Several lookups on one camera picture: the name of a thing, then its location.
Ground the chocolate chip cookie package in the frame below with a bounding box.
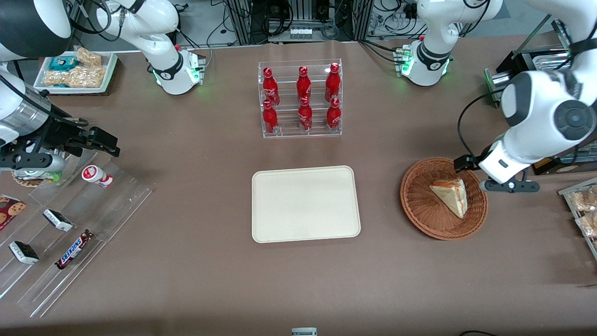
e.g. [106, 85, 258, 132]
[0, 195, 27, 231]

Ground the clear bagged pastry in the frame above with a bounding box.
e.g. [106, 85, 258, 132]
[570, 186, 597, 213]
[576, 212, 597, 239]

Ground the red white yogurt bottle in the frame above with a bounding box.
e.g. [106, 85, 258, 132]
[82, 165, 114, 189]

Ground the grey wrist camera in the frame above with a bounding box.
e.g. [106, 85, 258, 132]
[479, 180, 540, 193]
[0, 153, 66, 172]

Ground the black food warmer machine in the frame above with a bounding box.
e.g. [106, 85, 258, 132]
[484, 16, 597, 176]

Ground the black white snack bar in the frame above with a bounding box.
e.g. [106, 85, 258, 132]
[43, 209, 74, 232]
[9, 241, 40, 266]

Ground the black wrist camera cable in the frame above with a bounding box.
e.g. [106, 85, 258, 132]
[457, 91, 505, 161]

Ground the brown wicker basket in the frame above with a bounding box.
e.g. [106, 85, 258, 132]
[400, 157, 488, 241]

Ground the large rice cracker package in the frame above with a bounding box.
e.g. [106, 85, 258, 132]
[44, 65, 107, 89]

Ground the small rice cracker package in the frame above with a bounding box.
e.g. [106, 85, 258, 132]
[76, 47, 103, 67]

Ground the triangular sandwich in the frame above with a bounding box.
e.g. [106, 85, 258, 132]
[429, 179, 468, 219]

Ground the snickers chocolate bar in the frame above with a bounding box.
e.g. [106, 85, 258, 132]
[55, 229, 95, 271]

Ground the teal snack package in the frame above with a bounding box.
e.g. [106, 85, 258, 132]
[49, 56, 78, 72]

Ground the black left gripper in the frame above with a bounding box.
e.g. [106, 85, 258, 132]
[454, 148, 492, 171]

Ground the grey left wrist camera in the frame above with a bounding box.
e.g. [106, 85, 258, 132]
[479, 180, 540, 193]

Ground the red cola bottle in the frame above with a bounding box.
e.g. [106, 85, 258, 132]
[263, 100, 279, 135]
[326, 98, 341, 131]
[297, 66, 312, 101]
[325, 63, 341, 101]
[263, 67, 280, 105]
[298, 97, 313, 132]

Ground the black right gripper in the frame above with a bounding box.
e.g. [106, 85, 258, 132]
[41, 118, 121, 157]

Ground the clear acrylic bottle rack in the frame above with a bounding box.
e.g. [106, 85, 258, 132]
[258, 59, 343, 138]

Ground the beige plastic tray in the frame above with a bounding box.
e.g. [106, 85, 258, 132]
[251, 166, 361, 244]

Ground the aluminium frame rack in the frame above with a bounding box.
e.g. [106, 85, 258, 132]
[224, 0, 376, 46]

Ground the steel food pan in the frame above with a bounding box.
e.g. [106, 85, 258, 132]
[534, 52, 571, 69]

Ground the clear acrylic stepped stand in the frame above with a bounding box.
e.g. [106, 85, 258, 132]
[0, 149, 154, 318]

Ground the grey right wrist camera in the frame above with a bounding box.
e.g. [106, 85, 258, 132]
[0, 153, 66, 172]

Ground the metal tray with snacks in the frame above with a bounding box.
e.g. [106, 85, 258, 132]
[558, 177, 597, 260]

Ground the white snack tray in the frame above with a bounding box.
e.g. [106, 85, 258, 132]
[34, 51, 118, 95]

